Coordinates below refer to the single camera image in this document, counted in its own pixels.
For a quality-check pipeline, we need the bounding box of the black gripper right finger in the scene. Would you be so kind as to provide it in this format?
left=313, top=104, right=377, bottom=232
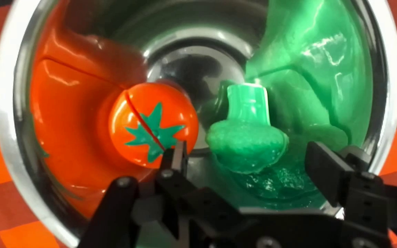
left=304, top=141, right=361, bottom=210

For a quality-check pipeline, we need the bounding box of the silver metal bowl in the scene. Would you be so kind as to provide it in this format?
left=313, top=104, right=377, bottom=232
left=0, top=0, right=397, bottom=248

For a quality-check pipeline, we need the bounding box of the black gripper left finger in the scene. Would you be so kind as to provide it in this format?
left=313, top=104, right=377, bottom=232
left=154, top=140, right=195, bottom=195

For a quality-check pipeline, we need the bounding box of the orange toy tomato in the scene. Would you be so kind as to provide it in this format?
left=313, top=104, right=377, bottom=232
left=107, top=82, right=200, bottom=170

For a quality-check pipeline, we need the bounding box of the green toy vegetable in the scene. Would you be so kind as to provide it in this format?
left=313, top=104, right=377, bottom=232
left=205, top=82, right=289, bottom=175

